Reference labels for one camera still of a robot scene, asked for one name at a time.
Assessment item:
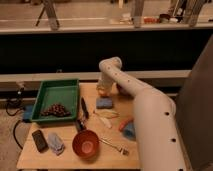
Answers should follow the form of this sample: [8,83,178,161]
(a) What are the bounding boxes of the orange apple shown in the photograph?
[98,90,109,97]

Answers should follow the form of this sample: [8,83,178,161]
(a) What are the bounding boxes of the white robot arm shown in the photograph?
[97,57,187,171]

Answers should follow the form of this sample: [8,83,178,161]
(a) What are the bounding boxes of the purple bowl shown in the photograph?
[116,84,130,96]

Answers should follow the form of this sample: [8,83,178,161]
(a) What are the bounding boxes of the red bowl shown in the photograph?
[72,130,99,159]

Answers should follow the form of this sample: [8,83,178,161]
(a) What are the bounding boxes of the blue sponge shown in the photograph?
[96,98,113,109]

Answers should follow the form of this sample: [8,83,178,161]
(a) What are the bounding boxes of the yellow banana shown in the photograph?
[93,110,119,119]

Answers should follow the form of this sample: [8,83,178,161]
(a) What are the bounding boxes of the white plastic spoon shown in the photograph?
[100,117,112,129]

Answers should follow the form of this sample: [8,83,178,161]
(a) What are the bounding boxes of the green plastic tray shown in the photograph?
[31,79,80,124]

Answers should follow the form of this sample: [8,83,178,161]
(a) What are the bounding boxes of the pile of brown beans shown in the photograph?
[41,103,70,117]

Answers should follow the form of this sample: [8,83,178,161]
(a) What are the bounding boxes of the metal fork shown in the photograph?
[99,138,129,156]

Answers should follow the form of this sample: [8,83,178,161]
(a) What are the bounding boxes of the grey blue cloth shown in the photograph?
[48,132,65,155]

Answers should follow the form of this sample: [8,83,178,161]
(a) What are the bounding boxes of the blue power box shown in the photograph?
[22,105,33,123]

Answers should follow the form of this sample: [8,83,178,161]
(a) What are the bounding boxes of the black phone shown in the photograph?
[32,130,48,153]

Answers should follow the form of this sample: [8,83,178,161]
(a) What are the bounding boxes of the black cable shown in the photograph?
[5,87,27,150]

